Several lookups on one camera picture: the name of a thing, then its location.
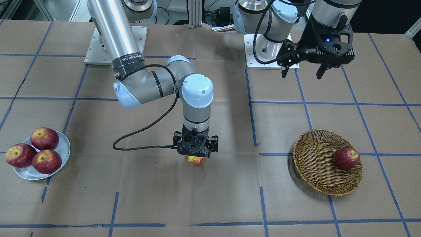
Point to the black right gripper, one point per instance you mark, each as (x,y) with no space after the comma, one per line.
(214,144)

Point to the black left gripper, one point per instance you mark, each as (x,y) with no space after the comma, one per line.
(308,40)

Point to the yellow-red apple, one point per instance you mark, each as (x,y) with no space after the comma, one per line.
(196,160)

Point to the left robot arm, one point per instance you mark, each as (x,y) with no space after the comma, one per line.
(265,17)

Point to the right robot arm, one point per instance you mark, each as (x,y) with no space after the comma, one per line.
(138,83)

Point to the woven wicker basket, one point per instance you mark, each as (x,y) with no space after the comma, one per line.
(313,154)

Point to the dark red apple in basket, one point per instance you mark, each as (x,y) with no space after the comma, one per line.
(346,158)

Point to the light blue plate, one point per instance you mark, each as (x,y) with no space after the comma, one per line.
(63,149)

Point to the red apple plate near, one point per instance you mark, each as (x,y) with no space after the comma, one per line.
(47,161)

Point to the red apple plate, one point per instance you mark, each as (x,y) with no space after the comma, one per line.
(44,138)
(47,161)
(20,155)

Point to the red apple plate far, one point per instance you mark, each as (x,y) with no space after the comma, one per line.
(44,138)

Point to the red apple plate outer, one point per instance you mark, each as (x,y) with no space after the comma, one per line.
(20,155)

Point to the black power adapter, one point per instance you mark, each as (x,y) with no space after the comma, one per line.
(223,13)

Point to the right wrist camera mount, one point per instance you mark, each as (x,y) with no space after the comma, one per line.
(193,145)

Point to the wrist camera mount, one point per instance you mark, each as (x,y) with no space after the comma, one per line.
(333,46)
(193,145)

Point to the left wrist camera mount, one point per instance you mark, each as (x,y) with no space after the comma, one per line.
(333,46)

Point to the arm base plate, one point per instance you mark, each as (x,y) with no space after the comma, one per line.
(98,53)
(265,51)

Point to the aluminium profile post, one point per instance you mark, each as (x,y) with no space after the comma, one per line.
(195,13)

